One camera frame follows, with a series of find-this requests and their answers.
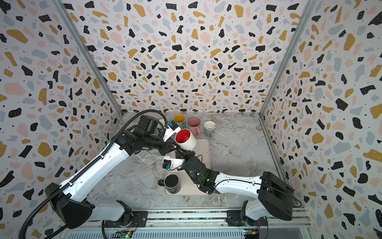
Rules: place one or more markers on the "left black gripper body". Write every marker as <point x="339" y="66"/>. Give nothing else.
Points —
<point x="157" y="142"/>

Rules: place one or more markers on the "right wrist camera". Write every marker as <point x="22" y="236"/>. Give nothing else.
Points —
<point x="171" y="164"/>

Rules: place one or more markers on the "white cream mug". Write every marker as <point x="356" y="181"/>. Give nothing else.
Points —
<point x="185" y="139"/>

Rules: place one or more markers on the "circuit board right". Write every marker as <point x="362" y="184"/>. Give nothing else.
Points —
<point x="251" y="233"/>

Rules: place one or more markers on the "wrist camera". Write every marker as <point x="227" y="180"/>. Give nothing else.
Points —
<point x="170" y="129"/>
<point x="171" y="164"/>

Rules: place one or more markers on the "black mug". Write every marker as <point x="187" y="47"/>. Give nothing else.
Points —
<point x="171" y="182"/>

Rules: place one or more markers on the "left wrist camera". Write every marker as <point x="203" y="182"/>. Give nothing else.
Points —
<point x="170" y="129"/>

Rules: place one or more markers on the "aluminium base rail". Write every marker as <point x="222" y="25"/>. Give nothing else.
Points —
<point x="197" y="223"/>

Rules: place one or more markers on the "green circuit board left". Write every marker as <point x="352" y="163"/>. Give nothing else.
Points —
<point x="123" y="235"/>

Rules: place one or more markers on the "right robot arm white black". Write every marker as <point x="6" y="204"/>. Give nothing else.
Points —
<point x="271" y="195"/>

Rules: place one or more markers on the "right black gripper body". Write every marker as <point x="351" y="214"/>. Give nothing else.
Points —
<point x="186" y="163"/>

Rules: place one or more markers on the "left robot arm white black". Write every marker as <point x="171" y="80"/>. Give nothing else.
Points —
<point x="69" y="199"/>

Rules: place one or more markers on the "pink glass mug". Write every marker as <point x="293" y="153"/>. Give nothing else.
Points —
<point x="195" y="126"/>

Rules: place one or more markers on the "grey handleless cup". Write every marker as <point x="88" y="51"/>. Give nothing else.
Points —
<point x="209" y="128"/>

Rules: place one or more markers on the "light blue yellow-inside mug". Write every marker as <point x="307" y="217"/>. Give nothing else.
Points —
<point x="180" y="121"/>

